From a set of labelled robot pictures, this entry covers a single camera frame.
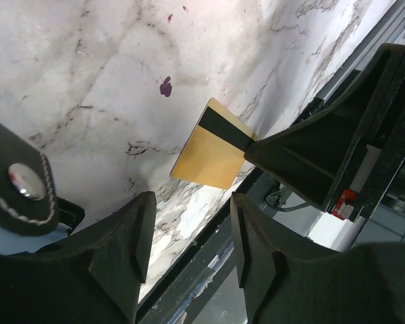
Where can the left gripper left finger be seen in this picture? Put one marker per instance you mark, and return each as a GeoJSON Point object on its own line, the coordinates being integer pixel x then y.
{"type": "Point", "coordinates": [93, 276]}

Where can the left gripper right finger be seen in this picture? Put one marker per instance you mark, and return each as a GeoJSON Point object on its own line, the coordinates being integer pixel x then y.
{"type": "Point", "coordinates": [287, 278]}

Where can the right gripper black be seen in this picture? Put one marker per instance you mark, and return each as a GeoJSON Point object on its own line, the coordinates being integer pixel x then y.
{"type": "Point", "coordinates": [353, 151]}

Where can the gold magnetic stripe card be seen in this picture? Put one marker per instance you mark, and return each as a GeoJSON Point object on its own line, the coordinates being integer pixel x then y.
{"type": "Point", "coordinates": [214, 153]}

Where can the black card holder wallet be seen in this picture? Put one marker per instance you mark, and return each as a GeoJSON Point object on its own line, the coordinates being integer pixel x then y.
{"type": "Point", "coordinates": [31, 213]}

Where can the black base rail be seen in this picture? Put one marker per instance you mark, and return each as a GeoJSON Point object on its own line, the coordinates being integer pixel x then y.
{"type": "Point", "coordinates": [193, 279]}

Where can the aluminium frame rail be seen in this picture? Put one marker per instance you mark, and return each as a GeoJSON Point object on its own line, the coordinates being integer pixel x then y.
{"type": "Point", "coordinates": [389, 29]}

